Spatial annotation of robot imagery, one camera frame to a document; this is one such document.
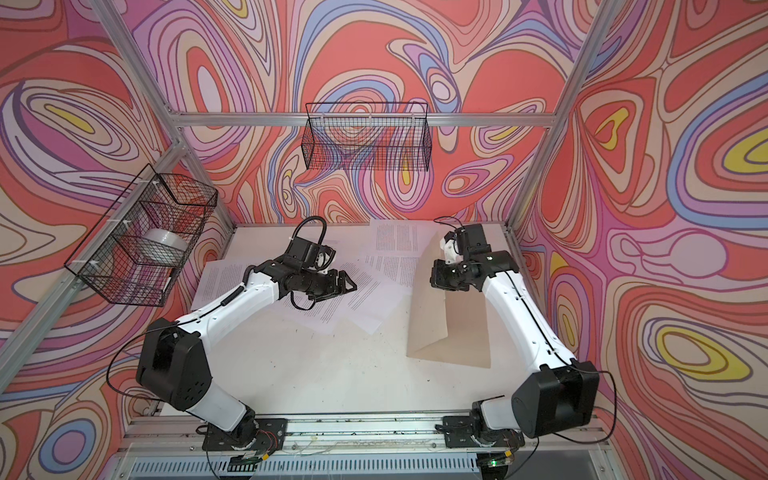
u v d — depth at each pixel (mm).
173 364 437
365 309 964
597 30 715
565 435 444
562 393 396
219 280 1042
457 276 650
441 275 690
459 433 733
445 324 681
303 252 676
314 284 718
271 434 730
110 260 673
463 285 664
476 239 608
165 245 703
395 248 1139
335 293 743
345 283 767
